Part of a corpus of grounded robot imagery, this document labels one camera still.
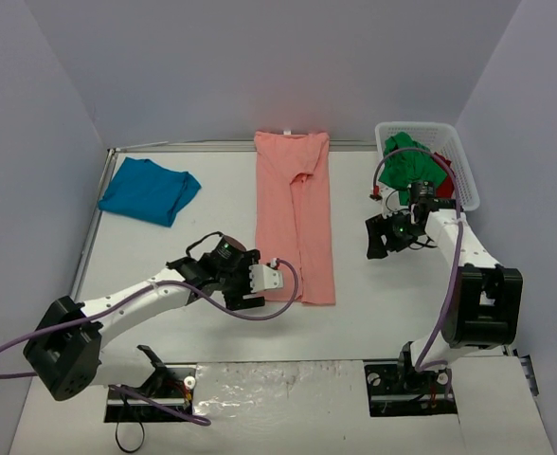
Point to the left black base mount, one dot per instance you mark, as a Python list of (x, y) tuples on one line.
[(170, 392)]

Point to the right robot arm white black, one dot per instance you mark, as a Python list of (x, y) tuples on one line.
[(482, 303)]

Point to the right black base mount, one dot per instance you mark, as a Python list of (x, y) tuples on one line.
[(393, 392)]

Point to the green t shirt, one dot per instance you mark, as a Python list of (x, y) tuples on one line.
[(408, 167)]

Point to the red t shirt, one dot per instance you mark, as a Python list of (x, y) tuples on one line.
[(446, 188)]

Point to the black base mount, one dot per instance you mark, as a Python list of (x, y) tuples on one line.
[(393, 392), (170, 392)]

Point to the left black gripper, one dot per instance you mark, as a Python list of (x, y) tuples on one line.
[(241, 282)]

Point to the white plastic basket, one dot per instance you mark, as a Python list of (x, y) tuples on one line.
[(441, 138)]

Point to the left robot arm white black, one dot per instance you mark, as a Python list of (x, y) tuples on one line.
[(67, 353)]

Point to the pink t shirt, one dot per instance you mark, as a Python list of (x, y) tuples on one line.
[(293, 209)]

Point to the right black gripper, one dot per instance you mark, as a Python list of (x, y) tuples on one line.
[(380, 233)]

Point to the blue folded t shirt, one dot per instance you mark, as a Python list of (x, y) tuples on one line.
[(145, 191)]

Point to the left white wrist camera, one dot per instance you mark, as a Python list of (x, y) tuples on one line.
[(265, 277)]

